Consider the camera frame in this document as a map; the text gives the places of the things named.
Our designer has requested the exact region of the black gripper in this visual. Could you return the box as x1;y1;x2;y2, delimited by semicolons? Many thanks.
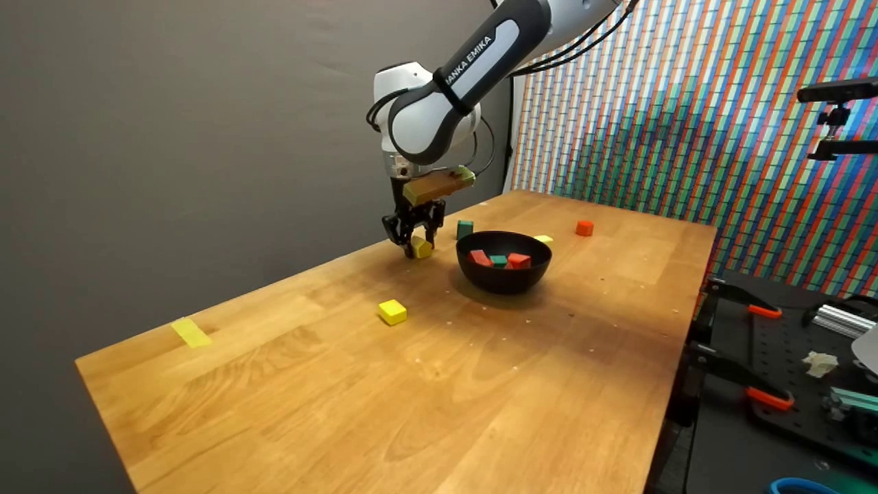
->
380;177;443;258

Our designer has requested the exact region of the green block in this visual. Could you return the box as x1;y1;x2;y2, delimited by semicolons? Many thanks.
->
490;254;508;268
454;218;474;239

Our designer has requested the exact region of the red triangular prism block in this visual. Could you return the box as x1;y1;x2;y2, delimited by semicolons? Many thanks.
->
470;248;494;265

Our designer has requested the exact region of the yellow cube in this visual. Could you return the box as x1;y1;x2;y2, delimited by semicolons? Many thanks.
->
379;298;408;327

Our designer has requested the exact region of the orange hexagonal block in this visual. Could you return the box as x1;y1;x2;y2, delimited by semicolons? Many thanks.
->
508;251;531;268

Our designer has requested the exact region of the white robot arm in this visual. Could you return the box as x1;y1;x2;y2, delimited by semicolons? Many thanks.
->
364;0;636;258

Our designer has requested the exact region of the black bowl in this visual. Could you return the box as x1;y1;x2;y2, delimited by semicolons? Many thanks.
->
454;231;550;292

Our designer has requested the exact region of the yellow tape strip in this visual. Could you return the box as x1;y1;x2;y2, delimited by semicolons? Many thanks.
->
172;317;212;349

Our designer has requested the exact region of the black pegboard tool tray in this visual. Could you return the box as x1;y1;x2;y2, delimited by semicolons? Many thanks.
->
689;284;878;469

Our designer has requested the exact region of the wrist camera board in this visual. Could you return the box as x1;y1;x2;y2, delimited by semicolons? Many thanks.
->
404;163;474;205

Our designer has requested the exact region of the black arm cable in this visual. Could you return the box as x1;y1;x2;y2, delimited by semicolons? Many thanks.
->
487;0;641;80

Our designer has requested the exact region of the orange handled clamp upper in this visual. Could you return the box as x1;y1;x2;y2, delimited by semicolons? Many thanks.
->
707;276;785;320

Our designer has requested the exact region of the orange handled clamp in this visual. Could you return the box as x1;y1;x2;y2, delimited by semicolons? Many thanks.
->
707;276;785;320
693;343;795;413

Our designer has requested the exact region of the orange handled clamp lower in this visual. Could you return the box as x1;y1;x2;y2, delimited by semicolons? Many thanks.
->
693;343;795;413

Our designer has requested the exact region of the black camera stand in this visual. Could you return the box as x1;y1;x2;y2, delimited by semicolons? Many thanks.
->
795;76;878;158

